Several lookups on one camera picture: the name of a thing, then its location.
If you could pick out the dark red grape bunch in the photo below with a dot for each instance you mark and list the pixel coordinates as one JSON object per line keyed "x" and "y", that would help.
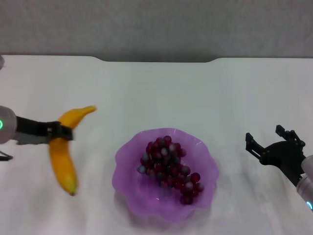
{"x": 168, "y": 166}

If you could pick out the purple wavy plastic bowl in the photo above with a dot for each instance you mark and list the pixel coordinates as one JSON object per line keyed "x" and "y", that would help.
{"x": 127, "y": 176}

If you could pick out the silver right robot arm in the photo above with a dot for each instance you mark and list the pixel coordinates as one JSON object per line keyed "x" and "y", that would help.
{"x": 306, "y": 191}

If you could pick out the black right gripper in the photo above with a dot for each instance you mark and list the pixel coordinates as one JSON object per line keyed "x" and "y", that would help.
{"x": 283, "y": 154}

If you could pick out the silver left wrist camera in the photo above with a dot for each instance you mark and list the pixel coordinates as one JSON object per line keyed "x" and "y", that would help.
{"x": 29, "y": 140}

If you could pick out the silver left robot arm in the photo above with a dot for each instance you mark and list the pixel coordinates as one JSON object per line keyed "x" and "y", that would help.
{"x": 7, "y": 124}

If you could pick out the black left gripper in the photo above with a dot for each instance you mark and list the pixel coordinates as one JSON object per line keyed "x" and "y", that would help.
{"x": 31, "y": 126}

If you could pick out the yellow banana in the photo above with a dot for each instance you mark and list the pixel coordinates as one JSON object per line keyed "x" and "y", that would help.
{"x": 63, "y": 161}

